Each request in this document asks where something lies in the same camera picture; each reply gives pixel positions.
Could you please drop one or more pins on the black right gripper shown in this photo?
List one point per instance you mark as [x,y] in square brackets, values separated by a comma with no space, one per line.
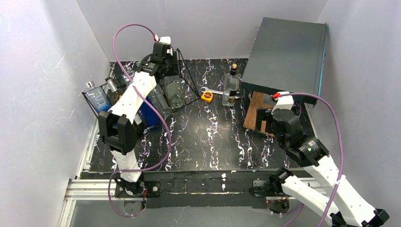
[267,114]

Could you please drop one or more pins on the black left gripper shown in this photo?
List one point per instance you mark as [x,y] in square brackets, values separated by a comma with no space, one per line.
[170,68]

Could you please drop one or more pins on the clear bottle with gold rim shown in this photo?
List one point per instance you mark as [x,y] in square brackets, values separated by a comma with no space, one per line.
[174,92]

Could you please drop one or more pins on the clear bottle with black cap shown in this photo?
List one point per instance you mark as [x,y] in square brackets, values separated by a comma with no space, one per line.
[230,86]

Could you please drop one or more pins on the blue square glass bottle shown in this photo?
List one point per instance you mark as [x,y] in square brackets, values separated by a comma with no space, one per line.
[147,113]

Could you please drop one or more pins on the dark green wine bottle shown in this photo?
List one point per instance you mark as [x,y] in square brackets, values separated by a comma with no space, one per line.
[116,95]

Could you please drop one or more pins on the blue bottle with silver cap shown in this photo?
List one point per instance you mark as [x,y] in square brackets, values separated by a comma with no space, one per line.
[97,98]

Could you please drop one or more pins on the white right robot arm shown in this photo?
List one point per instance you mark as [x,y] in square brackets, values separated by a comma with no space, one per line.
[342,206]

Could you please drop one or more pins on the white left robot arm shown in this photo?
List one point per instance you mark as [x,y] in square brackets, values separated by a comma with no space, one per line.
[116,126]

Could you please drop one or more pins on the steel combination wrench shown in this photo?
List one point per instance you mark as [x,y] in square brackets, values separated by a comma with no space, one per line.
[204,89]

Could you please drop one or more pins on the yellow tape measure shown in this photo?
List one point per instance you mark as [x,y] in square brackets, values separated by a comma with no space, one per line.
[207,96]

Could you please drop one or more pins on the grey metal box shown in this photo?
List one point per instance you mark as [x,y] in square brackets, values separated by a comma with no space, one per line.
[288,56]

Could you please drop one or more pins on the black wire wine rack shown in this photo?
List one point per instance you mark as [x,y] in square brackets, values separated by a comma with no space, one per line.
[122,82]

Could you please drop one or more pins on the metal bracket with knob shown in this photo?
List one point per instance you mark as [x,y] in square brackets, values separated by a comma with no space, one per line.
[267,99]

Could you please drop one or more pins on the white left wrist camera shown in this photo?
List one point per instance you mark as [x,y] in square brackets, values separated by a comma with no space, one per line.
[164,39]

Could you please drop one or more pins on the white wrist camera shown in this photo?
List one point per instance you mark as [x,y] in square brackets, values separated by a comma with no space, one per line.
[164,39]
[283,101]

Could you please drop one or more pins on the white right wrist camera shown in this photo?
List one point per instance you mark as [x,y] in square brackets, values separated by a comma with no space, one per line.
[283,101]

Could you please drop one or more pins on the aluminium frame rail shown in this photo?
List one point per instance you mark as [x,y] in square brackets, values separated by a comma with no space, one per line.
[91,181]

